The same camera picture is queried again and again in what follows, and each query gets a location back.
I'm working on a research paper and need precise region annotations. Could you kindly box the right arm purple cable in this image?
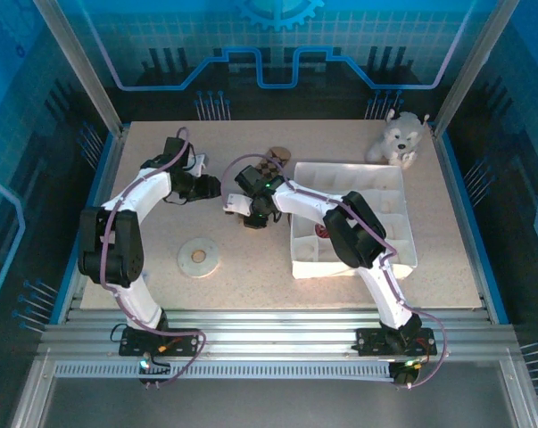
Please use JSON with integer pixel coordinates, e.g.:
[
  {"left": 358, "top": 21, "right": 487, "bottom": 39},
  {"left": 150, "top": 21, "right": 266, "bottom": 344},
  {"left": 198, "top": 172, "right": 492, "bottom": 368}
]
[{"left": 220, "top": 152, "right": 448, "bottom": 391}]

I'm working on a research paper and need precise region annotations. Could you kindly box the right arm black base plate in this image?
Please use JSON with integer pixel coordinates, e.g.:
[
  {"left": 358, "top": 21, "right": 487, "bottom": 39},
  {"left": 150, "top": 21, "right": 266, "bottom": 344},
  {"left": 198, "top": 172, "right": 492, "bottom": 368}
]
[{"left": 354, "top": 327, "right": 438, "bottom": 358}]

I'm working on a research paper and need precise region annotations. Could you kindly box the white fabric organizer box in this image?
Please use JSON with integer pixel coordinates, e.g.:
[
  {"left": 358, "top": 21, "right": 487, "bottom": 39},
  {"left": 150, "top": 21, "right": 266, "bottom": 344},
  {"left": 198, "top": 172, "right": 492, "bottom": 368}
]
[{"left": 289, "top": 160, "right": 419, "bottom": 281}]

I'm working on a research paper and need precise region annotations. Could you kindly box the aluminium frame post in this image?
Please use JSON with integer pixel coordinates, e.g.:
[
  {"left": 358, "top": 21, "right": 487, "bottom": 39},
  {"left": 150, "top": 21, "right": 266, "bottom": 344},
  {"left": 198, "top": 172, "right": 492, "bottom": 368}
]
[
  {"left": 432, "top": 0, "right": 522, "bottom": 137},
  {"left": 31, "top": 0, "right": 121, "bottom": 133}
]

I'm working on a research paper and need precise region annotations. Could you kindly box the round white disc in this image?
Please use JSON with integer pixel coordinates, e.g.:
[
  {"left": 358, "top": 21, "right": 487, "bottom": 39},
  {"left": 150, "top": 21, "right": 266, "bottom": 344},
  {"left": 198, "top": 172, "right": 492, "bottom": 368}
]
[{"left": 177, "top": 237, "right": 220, "bottom": 279}]

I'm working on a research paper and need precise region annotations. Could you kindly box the aluminium frame rail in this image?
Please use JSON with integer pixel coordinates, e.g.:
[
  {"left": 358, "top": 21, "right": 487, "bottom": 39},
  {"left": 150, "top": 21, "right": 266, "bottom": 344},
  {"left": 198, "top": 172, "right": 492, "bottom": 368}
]
[{"left": 36, "top": 307, "right": 519, "bottom": 358}]

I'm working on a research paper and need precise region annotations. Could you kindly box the brown argyle sock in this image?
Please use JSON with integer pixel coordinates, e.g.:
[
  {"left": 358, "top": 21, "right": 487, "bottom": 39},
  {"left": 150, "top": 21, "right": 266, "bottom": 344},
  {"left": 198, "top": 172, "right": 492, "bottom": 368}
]
[{"left": 236, "top": 145, "right": 293, "bottom": 225}]

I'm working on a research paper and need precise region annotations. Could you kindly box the small black controller board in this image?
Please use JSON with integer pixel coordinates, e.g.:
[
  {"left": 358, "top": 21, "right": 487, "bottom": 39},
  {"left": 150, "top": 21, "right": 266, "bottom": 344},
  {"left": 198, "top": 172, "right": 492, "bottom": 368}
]
[
  {"left": 137, "top": 351, "right": 171, "bottom": 390},
  {"left": 389, "top": 358, "right": 424, "bottom": 390}
]

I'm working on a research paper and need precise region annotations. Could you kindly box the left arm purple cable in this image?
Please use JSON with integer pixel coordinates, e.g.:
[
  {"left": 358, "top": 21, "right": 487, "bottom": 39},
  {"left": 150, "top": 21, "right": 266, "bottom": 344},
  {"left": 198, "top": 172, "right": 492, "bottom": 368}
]
[{"left": 98, "top": 127, "right": 207, "bottom": 390}]

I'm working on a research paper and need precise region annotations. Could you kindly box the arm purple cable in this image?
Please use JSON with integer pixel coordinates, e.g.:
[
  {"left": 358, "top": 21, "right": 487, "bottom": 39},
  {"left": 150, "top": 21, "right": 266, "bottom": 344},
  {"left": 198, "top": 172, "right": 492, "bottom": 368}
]
[
  {"left": 98, "top": 127, "right": 207, "bottom": 390},
  {"left": 220, "top": 152, "right": 448, "bottom": 391}
]

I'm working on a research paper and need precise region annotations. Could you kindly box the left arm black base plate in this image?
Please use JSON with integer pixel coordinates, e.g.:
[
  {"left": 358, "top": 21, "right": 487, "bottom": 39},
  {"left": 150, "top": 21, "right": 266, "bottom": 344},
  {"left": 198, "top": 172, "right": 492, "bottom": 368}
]
[{"left": 118, "top": 327, "right": 202, "bottom": 358}]

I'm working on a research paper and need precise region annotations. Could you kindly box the slotted grey cable duct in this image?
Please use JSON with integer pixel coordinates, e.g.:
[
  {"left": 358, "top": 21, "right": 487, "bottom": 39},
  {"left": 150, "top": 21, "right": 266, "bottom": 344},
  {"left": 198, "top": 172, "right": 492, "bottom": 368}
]
[{"left": 53, "top": 360, "right": 397, "bottom": 381}]

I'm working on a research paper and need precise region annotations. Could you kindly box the grey white plush husky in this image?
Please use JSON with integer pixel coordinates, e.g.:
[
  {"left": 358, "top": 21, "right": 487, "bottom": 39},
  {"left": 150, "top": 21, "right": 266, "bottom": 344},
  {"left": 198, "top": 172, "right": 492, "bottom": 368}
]
[{"left": 365, "top": 108, "right": 432, "bottom": 171}]

